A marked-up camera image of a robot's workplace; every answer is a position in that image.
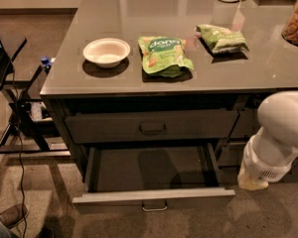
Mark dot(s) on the small green snack bag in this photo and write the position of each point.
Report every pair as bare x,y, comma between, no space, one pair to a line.
222,40

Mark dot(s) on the black side desk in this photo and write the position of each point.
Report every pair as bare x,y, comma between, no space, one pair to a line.
19,93

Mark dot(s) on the white bowl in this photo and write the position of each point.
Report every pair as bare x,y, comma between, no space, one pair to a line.
107,52

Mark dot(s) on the brown shoe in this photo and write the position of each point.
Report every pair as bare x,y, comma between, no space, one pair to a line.
14,215

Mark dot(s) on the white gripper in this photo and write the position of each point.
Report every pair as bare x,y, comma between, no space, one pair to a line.
262,164

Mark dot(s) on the grey top drawer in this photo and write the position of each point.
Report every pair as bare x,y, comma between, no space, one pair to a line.
150,126

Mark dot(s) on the blue bottle cap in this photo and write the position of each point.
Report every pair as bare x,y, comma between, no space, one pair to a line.
46,63

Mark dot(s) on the dark grey drawer cabinet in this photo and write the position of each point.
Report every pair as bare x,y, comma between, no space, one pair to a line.
260,84

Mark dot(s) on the green chip bag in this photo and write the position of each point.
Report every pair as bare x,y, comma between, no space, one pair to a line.
164,56

